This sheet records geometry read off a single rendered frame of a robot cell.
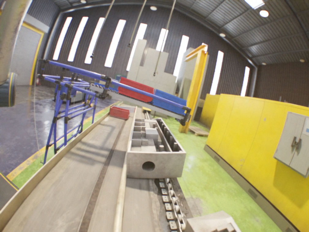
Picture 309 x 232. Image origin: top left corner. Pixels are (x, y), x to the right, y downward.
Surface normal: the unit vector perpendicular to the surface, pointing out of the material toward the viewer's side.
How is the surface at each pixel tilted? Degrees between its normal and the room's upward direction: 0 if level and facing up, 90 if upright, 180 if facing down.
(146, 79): 90
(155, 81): 90
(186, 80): 112
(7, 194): 0
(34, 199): 1
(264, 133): 90
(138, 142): 83
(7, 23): 120
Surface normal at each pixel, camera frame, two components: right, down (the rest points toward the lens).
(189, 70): 0.11, 0.21
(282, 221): -0.96, -0.22
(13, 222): 0.26, -0.95
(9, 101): 0.65, 0.70
